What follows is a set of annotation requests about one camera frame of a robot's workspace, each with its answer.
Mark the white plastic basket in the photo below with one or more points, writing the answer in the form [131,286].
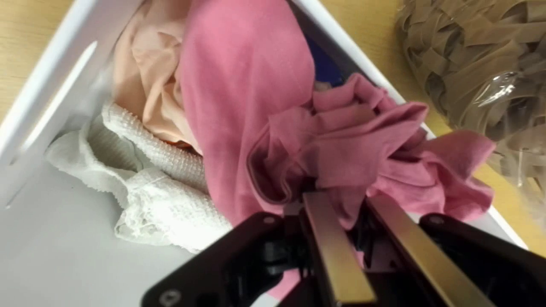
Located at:
[51,240]

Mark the pink shirt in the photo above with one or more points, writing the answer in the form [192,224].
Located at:
[249,103]

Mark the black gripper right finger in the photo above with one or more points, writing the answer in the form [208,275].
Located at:
[431,257]

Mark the clear bag of pasta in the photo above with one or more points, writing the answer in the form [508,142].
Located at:
[483,62]

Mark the white lace cloth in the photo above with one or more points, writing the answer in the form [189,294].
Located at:
[163,194]

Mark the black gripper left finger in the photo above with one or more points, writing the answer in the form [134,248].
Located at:
[334,257]

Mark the peach shirt with orange print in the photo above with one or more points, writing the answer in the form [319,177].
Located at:
[150,74]

